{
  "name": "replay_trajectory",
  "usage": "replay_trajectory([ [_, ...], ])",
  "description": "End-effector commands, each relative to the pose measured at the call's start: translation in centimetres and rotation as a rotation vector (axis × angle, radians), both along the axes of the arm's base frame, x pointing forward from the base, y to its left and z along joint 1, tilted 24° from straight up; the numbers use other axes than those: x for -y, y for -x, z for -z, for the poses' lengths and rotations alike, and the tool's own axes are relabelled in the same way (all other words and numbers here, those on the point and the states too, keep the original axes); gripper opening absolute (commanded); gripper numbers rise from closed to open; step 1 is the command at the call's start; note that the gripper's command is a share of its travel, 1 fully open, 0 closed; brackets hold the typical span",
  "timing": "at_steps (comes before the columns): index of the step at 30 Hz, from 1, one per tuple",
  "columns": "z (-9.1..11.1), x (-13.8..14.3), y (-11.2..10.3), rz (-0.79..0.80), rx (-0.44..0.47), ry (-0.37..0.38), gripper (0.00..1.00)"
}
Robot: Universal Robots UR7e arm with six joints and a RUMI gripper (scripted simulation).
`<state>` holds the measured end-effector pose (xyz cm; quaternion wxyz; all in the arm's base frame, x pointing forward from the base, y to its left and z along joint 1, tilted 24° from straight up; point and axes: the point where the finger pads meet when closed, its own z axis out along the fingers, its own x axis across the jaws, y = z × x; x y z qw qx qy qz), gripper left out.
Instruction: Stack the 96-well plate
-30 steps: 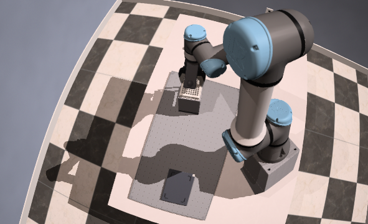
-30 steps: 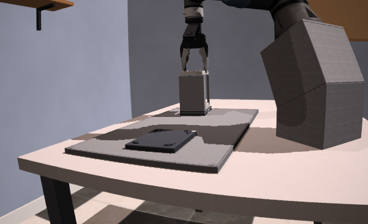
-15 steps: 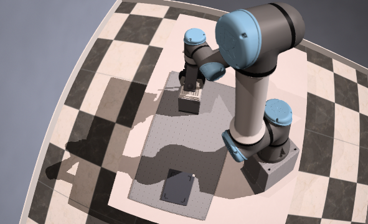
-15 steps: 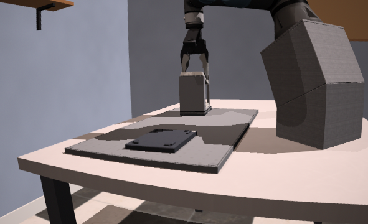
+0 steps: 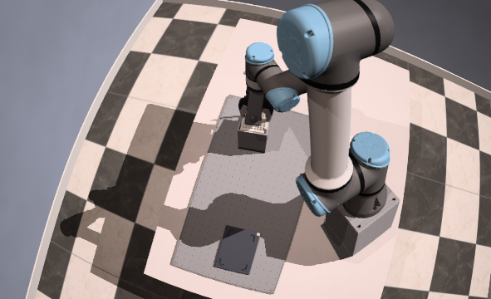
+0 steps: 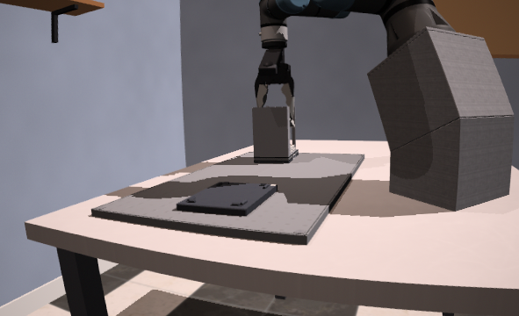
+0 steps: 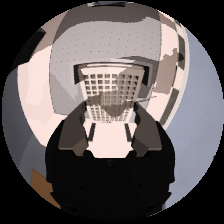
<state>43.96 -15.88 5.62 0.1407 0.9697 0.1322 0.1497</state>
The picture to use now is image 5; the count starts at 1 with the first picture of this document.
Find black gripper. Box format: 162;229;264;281
238;83;273;121

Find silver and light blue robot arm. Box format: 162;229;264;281
243;0;395;218

